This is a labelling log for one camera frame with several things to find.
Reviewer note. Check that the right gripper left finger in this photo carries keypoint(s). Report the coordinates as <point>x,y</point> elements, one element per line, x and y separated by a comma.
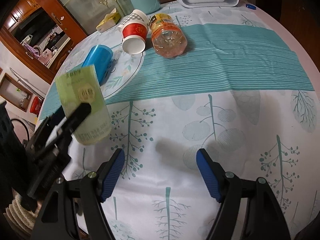
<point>57,217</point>

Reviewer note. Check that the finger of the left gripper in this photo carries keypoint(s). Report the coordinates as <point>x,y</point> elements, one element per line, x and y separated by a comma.
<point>64,133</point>
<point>41,135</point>

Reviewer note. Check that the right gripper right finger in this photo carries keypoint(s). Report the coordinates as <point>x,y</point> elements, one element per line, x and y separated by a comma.
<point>263,218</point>

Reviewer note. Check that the green label plastic bottle cup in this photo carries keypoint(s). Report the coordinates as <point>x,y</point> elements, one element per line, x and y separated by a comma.
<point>81,85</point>

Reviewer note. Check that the blue plastic cup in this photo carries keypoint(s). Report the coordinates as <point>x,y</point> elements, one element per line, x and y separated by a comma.
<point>100,56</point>

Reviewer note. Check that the red paper cup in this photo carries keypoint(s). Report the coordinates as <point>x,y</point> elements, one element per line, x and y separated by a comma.
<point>134,34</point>

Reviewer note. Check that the grey checkered paper cup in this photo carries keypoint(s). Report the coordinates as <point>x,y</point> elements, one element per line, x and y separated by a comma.
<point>135,15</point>

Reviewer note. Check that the orange juice bottle cup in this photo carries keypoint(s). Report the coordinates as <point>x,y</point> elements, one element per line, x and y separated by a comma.
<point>167,38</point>

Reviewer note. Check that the red tin container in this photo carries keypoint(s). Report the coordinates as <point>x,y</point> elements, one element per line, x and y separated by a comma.
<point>36,106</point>

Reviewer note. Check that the wooden kitchen cabinet counter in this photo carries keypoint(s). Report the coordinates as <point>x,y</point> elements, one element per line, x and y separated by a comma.
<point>60,50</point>

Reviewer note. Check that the leaf pattern tablecloth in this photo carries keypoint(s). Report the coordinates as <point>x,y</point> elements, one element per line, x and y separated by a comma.
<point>160,193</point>

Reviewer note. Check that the yellow tissue box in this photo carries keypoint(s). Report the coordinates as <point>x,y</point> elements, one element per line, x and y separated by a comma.
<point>109,21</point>

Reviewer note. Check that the teal striped table runner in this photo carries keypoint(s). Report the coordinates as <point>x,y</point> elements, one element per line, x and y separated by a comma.
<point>219,58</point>

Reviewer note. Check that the light blue canister brown lid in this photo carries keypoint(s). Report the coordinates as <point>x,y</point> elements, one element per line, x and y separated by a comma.
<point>146,6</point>

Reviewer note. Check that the small blue bottle cap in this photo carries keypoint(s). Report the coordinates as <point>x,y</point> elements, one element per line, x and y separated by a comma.
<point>250,6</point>

